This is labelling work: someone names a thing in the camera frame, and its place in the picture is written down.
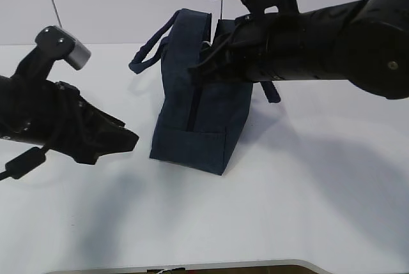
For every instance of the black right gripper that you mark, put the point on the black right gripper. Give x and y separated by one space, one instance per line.
238 56

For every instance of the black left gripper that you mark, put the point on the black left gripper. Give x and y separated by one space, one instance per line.
56 117

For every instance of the navy blue lunch bag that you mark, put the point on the navy blue lunch bag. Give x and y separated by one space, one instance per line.
198 127

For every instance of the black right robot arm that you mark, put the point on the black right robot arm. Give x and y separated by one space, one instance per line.
364 42

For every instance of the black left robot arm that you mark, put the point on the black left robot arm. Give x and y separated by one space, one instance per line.
10 121

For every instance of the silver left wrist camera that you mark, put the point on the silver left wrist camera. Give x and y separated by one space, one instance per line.
52 44

